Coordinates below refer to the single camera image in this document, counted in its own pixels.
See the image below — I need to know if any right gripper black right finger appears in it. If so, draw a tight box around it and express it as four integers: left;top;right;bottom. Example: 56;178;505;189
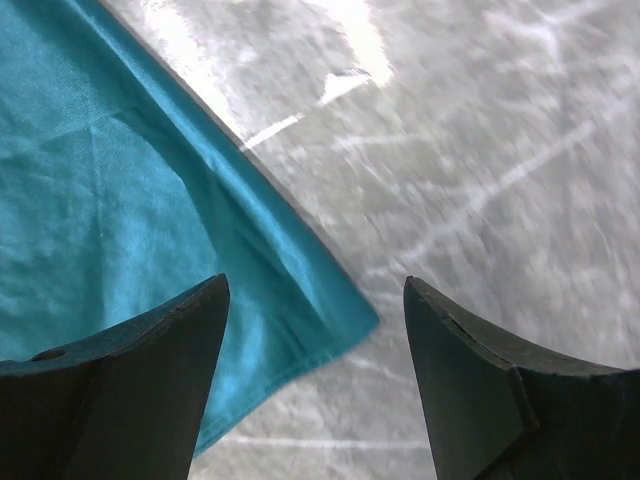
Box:
403;276;639;480

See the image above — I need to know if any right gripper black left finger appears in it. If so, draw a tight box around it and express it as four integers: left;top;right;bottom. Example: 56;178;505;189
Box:
1;274;229;479

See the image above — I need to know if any teal satin napkin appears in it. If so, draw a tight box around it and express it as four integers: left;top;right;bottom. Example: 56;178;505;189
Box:
1;1;378;452

